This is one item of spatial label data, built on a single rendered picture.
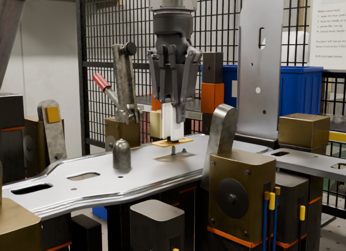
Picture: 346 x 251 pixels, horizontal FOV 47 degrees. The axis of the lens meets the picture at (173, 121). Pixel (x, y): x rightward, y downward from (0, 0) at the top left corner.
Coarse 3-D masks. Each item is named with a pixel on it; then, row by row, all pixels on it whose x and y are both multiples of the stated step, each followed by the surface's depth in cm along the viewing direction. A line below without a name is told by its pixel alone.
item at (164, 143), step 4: (168, 136) 78; (164, 140) 79; (168, 140) 78; (176, 140) 78; (180, 140) 79; (184, 140) 79; (188, 140) 79; (192, 140) 79; (152, 144) 76; (156, 144) 76; (160, 144) 76; (164, 144) 76; (168, 144) 76; (172, 144) 76; (176, 144) 76
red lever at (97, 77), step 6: (96, 78) 93; (102, 78) 93; (102, 84) 92; (108, 84) 92; (102, 90) 92; (108, 90) 91; (108, 96) 91; (114, 96) 90; (114, 102) 90; (132, 114) 87
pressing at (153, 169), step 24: (144, 144) 86; (192, 144) 87; (240, 144) 87; (48, 168) 68; (72, 168) 69; (96, 168) 69; (144, 168) 69; (168, 168) 69; (192, 168) 69; (48, 192) 57; (72, 192) 57; (96, 192) 57; (120, 192) 57; (144, 192) 59; (48, 216) 51
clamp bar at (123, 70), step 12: (120, 48) 87; (132, 48) 84; (120, 60) 85; (120, 72) 85; (132, 72) 87; (120, 84) 86; (132, 84) 87; (120, 96) 86; (132, 96) 88; (120, 108) 87; (132, 108) 88
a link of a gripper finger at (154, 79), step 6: (150, 54) 78; (150, 60) 79; (156, 60) 79; (150, 66) 79; (156, 66) 79; (150, 72) 79; (156, 72) 78; (156, 78) 78; (156, 84) 78; (156, 90) 78; (156, 96) 79
